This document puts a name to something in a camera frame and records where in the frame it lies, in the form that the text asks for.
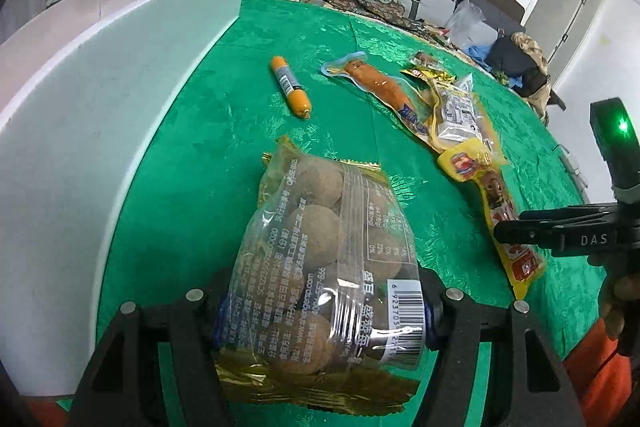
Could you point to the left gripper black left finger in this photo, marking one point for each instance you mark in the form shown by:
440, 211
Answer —
122, 383

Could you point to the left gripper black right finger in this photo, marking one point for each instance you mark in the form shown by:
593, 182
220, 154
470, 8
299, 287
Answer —
527, 383

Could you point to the long yellow red snack pack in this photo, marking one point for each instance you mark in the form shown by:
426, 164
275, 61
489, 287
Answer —
472, 161

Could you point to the clear bag of brown balls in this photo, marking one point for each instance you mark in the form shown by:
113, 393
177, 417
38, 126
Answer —
324, 307

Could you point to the person's right hand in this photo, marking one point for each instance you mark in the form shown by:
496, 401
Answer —
614, 295

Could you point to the orange fuzzy blanket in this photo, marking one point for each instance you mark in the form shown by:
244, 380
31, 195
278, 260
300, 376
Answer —
600, 377

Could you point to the beige patterned garment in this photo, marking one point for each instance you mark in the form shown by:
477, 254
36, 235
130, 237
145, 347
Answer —
545, 96

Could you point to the black bag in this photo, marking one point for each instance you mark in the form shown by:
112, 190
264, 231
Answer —
509, 59

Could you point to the silver clear snack pack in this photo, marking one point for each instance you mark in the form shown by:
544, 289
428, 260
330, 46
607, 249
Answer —
457, 115

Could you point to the blue cloth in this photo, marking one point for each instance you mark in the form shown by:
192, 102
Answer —
479, 55

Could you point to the vacuum packed orange sausage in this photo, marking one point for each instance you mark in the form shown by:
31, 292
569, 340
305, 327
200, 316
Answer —
395, 93

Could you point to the clear plastic bag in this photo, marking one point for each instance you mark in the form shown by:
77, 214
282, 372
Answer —
473, 23

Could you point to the yellow black snack pack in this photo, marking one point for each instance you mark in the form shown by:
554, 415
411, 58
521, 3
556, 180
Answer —
424, 67

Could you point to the white cardboard box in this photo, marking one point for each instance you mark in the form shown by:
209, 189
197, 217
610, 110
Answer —
84, 87

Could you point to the green patterned cloth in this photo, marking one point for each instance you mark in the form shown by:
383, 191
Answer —
196, 188

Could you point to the orange sausage stick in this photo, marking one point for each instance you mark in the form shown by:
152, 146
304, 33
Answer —
294, 94

